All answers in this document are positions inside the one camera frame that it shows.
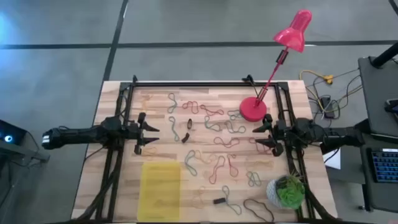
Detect yellow cable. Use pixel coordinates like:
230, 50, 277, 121
298, 70, 335, 113

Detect yellow translucent plastic bin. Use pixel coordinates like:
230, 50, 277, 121
137, 161, 182, 222

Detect dark grey desk panel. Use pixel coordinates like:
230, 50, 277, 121
357, 55, 398, 139

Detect backlit keyboard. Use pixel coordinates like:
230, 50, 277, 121
369, 148, 398, 184

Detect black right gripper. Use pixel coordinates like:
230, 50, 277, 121
252, 113, 287, 157

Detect black floor cable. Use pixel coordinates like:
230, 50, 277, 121
306, 68, 364, 125

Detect red desk lamp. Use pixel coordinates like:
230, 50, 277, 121
239, 9, 313, 123

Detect black diagonal desk bar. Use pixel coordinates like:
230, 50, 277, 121
319, 119, 373, 156

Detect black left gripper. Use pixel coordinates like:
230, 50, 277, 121
126, 112, 160, 156

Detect black device with blue light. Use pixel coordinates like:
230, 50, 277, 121
0, 119, 28, 153

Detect black power brick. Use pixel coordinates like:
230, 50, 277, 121
320, 96, 336, 119

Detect white paper sheet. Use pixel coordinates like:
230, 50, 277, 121
322, 147, 342, 170

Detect black pole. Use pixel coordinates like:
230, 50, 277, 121
371, 42, 398, 68

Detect dark grey keyboard shelf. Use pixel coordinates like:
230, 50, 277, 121
359, 133, 398, 214

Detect white pot with succulent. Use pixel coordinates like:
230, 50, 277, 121
266, 174, 307, 210

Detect black handheld device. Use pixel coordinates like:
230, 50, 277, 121
384, 98, 398, 114

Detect grey metal stand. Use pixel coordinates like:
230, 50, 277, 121
0, 139, 51, 164

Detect yellow rubber band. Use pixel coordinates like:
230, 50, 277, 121
141, 146, 159, 158
191, 185, 206, 209
138, 93, 154, 109
194, 150, 218, 165
247, 159, 275, 172

